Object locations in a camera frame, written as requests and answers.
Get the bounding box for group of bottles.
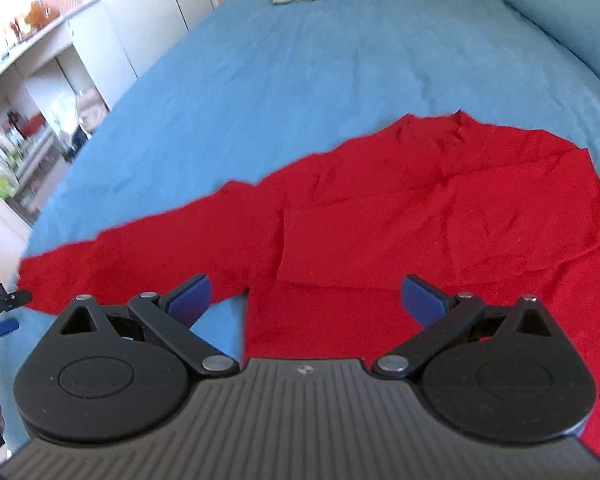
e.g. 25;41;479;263
0;125;31;201

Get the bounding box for white shelf unit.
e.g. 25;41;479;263
0;0;140;229

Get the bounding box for red box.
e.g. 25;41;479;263
22;114;47;138

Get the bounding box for red long-sleeved shirt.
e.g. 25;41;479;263
18;110;600;466

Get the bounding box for rolled blue duvet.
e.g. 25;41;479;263
429;0;600;106

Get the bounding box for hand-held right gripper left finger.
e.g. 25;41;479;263
51;274;241;376

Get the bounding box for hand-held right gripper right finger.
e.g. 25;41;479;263
372;275;567;378

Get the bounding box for blue bed sheet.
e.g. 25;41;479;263
0;0;600;461

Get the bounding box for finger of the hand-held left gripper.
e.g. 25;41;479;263
0;318;21;357
0;284;33;325

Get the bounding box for orange plush toy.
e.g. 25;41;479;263
24;1;61;29

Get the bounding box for white wardrobe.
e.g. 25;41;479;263
64;0;231;86

